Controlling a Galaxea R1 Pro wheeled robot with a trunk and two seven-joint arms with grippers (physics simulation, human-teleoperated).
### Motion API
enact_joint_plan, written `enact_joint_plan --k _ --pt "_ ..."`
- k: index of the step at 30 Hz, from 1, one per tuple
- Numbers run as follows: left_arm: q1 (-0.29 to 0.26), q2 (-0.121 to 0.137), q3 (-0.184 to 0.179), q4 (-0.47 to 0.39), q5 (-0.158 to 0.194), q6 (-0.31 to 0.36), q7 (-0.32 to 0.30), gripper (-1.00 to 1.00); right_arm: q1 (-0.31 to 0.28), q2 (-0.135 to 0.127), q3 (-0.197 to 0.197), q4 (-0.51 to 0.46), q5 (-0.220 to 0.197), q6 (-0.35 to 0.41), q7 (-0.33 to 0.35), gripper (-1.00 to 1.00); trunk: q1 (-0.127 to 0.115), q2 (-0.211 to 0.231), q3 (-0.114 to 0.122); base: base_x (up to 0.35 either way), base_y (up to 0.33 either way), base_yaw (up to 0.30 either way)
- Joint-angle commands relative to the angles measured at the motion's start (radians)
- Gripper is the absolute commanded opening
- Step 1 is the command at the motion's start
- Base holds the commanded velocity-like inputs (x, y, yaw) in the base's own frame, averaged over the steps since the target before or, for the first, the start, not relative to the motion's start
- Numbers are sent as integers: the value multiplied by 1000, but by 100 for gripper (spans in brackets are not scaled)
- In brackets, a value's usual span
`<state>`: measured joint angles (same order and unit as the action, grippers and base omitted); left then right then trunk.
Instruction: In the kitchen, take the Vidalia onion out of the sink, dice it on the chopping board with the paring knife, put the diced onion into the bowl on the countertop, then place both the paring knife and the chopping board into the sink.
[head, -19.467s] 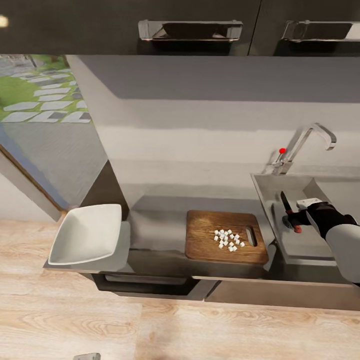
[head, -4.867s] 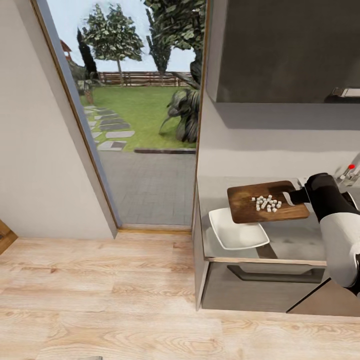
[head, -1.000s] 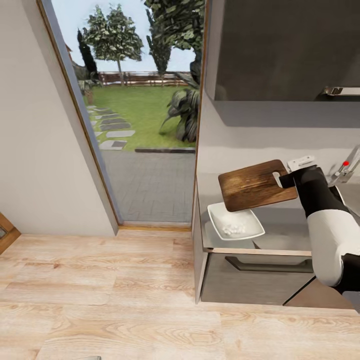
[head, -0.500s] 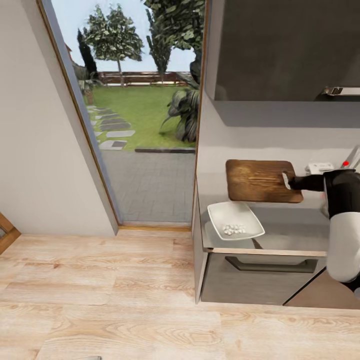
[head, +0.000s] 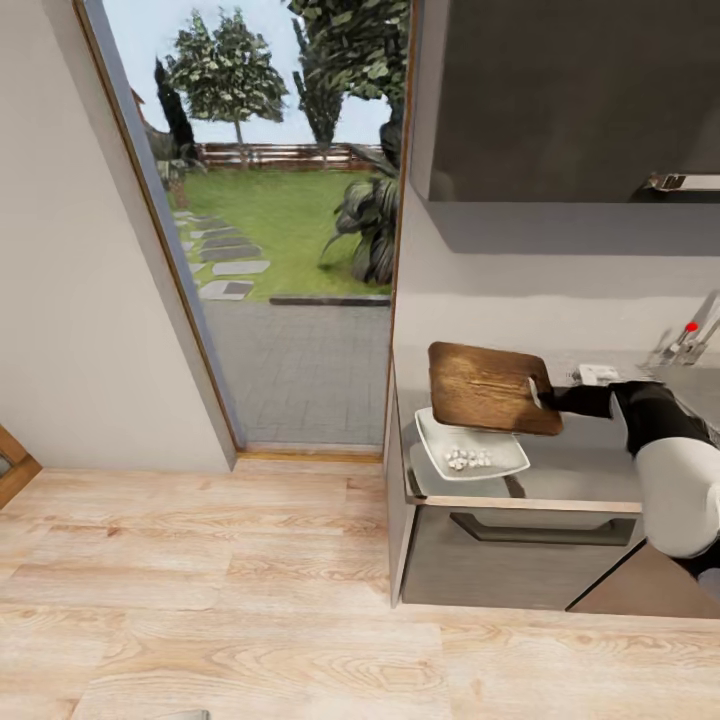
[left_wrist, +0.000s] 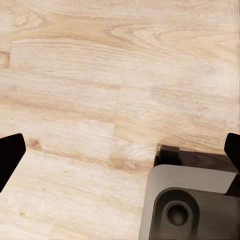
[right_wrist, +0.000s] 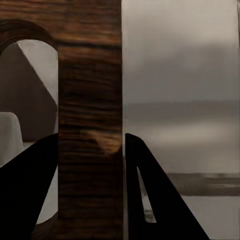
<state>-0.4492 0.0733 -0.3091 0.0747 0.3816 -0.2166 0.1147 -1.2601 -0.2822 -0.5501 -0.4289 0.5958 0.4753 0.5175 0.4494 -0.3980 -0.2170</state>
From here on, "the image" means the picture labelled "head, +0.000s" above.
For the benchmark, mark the drop in sink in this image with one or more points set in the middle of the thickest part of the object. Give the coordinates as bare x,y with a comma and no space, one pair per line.
695,387

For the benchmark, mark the cabinet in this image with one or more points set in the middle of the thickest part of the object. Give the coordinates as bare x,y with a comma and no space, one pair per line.
568,101

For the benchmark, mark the cutting board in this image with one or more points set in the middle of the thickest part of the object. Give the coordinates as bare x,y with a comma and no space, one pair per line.
484,388

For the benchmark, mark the fixed window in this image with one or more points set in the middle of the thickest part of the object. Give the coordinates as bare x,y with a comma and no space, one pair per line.
268,138

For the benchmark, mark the dishwasher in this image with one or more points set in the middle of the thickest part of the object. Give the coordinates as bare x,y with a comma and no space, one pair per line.
517,558

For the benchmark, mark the bowl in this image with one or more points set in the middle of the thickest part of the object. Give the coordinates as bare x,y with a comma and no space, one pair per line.
440,440

